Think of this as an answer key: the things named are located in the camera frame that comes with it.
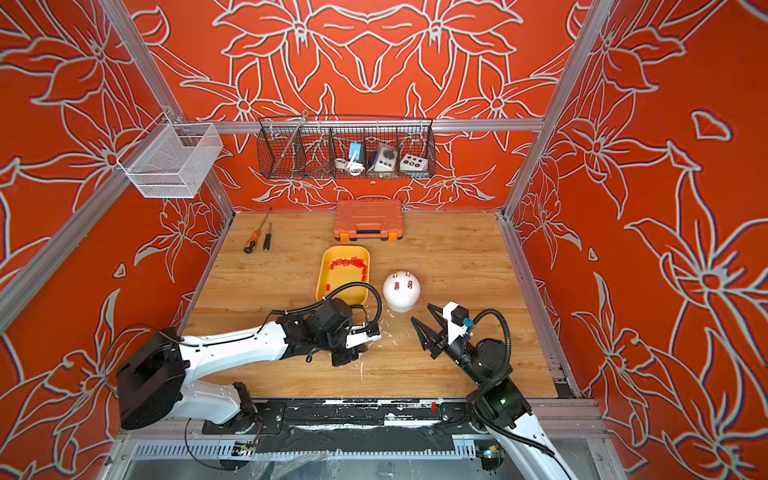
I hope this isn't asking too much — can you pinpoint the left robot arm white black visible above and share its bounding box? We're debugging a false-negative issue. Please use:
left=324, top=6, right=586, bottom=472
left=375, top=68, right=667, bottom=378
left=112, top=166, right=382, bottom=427
left=116, top=281, right=383, bottom=431

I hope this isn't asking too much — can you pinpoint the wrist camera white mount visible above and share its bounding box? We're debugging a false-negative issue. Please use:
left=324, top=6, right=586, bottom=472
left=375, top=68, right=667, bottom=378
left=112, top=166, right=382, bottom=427
left=442, top=302, right=473, bottom=344
left=345, top=327, right=381, bottom=349

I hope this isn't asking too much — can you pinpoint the black handled screwdriver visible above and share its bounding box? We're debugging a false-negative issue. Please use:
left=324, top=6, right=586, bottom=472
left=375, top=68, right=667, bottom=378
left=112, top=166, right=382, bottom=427
left=263, top=223, right=272, bottom=251

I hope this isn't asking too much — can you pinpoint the orange tool case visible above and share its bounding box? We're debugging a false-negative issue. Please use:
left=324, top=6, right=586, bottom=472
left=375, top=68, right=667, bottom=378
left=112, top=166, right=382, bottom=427
left=333, top=199, right=404, bottom=242

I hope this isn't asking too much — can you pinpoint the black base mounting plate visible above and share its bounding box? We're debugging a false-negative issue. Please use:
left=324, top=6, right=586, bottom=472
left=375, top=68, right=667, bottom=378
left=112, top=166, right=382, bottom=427
left=196, top=398, right=489, bottom=453

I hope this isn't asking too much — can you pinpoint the white dome screw fixture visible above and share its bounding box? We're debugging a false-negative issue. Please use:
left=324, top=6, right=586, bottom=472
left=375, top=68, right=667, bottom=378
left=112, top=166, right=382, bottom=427
left=383, top=271, right=421, bottom=313

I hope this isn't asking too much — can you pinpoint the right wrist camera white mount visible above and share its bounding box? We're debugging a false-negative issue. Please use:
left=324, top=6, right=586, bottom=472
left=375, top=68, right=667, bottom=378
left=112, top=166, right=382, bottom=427
left=442, top=302, right=473, bottom=344

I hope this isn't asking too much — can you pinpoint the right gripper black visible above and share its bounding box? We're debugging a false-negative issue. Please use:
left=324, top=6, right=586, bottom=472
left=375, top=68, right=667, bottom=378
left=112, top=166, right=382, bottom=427
left=413, top=307, right=490, bottom=390

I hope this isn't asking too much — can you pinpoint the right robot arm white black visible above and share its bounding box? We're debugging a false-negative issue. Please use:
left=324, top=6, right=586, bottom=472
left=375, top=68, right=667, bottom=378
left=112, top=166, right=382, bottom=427
left=411, top=302, right=577, bottom=479

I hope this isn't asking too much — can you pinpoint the white round dial device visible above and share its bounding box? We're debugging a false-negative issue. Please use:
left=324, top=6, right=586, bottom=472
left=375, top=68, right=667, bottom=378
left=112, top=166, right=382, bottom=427
left=373, top=145, right=398, bottom=173

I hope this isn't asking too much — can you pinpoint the orange handled screwdriver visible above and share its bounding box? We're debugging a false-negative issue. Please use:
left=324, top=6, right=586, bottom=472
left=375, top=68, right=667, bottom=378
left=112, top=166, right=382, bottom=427
left=243, top=212, right=270, bottom=254

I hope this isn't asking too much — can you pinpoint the black wire wall basket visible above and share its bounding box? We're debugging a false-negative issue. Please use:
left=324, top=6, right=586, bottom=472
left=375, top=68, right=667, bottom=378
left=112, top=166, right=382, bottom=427
left=256, top=114, right=437, bottom=180

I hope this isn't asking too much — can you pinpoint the clear acrylic wall box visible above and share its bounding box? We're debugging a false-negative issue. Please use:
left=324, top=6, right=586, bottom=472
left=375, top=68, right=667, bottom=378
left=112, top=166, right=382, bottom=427
left=118, top=123, right=223, bottom=199

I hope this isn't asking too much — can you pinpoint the yellow plastic tray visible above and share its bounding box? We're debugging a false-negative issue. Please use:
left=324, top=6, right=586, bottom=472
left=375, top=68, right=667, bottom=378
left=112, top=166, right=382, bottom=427
left=316, top=245, right=371, bottom=301

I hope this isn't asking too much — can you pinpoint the blue white small box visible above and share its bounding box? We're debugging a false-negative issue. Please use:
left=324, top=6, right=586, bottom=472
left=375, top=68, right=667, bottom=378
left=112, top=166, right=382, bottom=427
left=347, top=142, right=363, bottom=164

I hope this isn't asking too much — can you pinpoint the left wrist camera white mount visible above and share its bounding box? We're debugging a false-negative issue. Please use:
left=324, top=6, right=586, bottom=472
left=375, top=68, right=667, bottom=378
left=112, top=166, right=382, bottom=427
left=345, top=327, right=381, bottom=349

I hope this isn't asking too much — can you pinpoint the white button box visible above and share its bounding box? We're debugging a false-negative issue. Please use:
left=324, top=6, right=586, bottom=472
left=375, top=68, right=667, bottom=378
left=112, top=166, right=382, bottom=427
left=399, top=154, right=428, bottom=175

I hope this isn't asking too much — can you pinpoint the red sleeves pile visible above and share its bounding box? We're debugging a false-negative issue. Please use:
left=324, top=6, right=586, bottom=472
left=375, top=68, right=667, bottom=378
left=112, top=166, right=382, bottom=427
left=329, top=257, right=369, bottom=284

